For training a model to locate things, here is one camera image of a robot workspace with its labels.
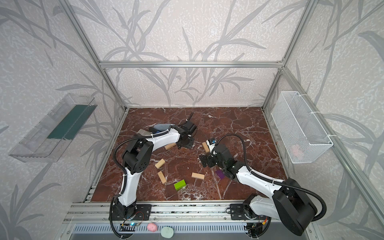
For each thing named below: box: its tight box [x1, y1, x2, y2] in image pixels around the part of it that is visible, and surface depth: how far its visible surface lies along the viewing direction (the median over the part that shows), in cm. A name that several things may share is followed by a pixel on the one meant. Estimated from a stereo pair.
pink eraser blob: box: [147, 222, 158, 232], surface depth 70 cm
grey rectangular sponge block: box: [136, 128, 152, 136], surface depth 104 cm
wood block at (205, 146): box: [202, 141, 210, 153], surface depth 99 cm
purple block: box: [215, 169, 225, 180], surface depth 88 cm
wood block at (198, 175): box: [191, 172, 205, 180], surface depth 87 cm
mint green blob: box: [160, 226, 174, 239], surface depth 68 cm
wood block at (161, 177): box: [157, 170, 167, 184], surface depth 86 cm
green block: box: [173, 179, 187, 191], surface depth 83 cm
